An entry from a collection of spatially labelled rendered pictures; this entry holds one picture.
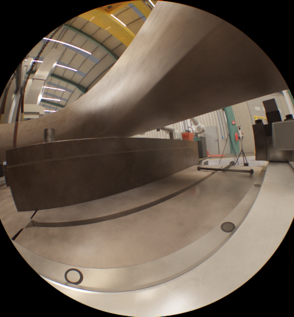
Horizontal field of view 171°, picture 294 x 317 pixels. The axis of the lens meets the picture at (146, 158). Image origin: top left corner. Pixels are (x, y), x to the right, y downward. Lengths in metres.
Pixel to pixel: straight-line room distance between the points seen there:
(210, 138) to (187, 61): 7.55
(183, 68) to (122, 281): 0.58
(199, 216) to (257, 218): 0.27
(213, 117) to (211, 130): 1.15
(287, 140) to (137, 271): 0.34
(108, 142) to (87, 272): 0.62
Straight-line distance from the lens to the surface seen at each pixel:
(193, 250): 0.24
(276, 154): 0.71
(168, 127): 1.63
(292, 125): 0.24
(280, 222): 0.19
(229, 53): 0.43
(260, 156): 0.71
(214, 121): 8.19
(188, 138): 1.49
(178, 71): 0.43
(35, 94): 4.73
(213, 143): 7.84
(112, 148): 0.65
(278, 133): 0.23
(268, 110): 0.84
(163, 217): 0.40
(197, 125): 2.02
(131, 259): 0.29
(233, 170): 1.01
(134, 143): 0.73
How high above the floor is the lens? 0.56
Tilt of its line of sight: 3 degrees down
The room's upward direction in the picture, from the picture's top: 6 degrees counter-clockwise
